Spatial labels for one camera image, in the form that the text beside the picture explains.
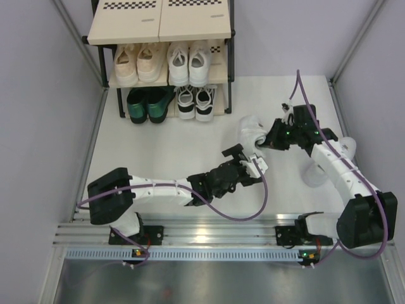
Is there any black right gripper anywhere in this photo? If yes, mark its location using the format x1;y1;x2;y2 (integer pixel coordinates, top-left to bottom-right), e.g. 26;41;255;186
259;118;301;151

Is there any white leather sneaker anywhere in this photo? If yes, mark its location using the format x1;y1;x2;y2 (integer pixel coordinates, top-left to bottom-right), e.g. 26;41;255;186
238;115;268;158
302;137;357;187

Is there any black white sneaker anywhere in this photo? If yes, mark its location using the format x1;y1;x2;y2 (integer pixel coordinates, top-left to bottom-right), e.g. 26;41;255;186
175;85;195;120
196;84;218;122

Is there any green loafer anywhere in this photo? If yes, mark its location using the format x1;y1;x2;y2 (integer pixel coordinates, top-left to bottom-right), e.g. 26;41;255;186
147;86;175;124
127;88;149;124

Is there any white grey sneaker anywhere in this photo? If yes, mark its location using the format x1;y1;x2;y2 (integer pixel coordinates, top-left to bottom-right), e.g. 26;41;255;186
166;41;189;87
189;40;211;87

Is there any beige lace sneaker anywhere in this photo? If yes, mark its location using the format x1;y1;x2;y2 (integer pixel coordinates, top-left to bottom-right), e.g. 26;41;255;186
114;44;139;87
137;42;168;83

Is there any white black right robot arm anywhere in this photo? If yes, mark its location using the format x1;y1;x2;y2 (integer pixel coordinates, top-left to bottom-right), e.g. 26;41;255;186
264;103;398;249

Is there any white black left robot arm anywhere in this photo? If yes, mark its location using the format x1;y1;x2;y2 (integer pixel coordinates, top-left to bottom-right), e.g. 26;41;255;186
82;144;268;244

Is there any black beige shoe shelf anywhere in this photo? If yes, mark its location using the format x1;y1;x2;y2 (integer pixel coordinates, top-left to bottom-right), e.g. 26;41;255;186
82;1;235;115

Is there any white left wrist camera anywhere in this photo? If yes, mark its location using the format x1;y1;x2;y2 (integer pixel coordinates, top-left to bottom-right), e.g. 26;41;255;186
240;154;268;179

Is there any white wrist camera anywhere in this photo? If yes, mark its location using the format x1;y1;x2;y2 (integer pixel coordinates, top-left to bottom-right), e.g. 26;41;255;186
240;154;268;179
282;100;294;126

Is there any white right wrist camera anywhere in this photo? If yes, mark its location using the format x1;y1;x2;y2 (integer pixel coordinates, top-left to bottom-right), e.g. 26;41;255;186
282;100;294;126

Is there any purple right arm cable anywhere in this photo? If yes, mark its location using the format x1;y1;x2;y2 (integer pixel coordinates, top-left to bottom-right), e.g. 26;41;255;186
286;69;390;270

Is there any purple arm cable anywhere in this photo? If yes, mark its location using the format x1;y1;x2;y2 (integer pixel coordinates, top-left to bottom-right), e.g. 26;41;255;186
286;69;390;270
77;155;270;270

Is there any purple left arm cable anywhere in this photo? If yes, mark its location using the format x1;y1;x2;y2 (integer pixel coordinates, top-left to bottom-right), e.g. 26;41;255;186
77;155;270;270

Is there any aluminium frame post right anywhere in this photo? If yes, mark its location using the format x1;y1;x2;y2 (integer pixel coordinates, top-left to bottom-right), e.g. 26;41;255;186
329;0;388;87

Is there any aluminium frame post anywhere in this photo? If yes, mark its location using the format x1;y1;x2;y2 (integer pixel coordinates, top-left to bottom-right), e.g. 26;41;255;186
51;0;101;82
329;0;388;87

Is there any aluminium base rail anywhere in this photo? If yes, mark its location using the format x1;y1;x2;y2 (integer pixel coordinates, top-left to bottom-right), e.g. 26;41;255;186
52;212;396;267

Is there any aluminium frame post left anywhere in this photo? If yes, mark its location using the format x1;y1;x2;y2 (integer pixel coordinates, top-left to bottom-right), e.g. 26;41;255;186
51;0;101;82

